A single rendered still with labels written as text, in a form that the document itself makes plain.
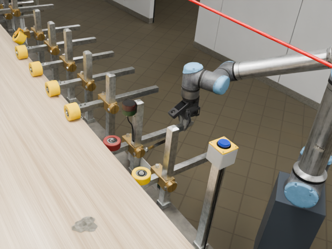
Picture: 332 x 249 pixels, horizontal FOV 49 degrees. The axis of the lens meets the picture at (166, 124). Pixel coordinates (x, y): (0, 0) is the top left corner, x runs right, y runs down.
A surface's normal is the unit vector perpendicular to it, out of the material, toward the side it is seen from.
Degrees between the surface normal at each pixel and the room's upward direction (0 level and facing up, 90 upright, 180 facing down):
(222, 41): 90
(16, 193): 0
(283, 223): 90
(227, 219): 0
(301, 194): 95
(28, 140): 0
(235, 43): 90
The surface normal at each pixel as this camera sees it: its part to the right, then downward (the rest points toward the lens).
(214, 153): -0.81, 0.26
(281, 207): -0.33, 0.51
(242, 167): 0.09, -0.82
